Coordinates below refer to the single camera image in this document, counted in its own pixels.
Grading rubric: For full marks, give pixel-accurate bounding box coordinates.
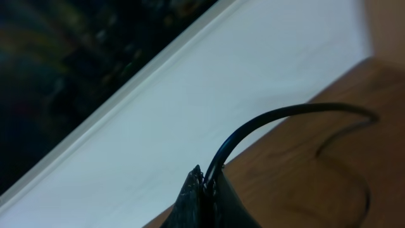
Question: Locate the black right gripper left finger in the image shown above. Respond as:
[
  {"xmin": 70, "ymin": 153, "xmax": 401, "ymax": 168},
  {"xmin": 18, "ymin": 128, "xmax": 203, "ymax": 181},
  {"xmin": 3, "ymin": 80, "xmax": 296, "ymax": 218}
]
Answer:
[{"xmin": 161, "ymin": 165, "xmax": 203, "ymax": 228}]

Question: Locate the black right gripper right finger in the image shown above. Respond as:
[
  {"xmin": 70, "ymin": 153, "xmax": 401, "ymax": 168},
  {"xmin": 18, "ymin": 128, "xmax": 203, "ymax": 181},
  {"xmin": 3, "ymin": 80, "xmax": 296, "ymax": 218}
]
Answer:
[{"xmin": 216, "ymin": 171, "xmax": 261, "ymax": 228}]

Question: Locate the dark window pane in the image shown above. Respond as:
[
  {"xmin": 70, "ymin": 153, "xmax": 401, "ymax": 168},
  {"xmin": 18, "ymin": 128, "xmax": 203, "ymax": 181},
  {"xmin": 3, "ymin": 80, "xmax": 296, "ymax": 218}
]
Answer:
[{"xmin": 1, "ymin": 0, "xmax": 232, "ymax": 210}]

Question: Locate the cardboard side panel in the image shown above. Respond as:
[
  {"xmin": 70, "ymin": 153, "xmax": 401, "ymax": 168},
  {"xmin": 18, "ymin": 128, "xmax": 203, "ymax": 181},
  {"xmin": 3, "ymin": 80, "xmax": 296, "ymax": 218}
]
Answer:
[{"xmin": 363, "ymin": 0, "xmax": 404, "ymax": 65}]

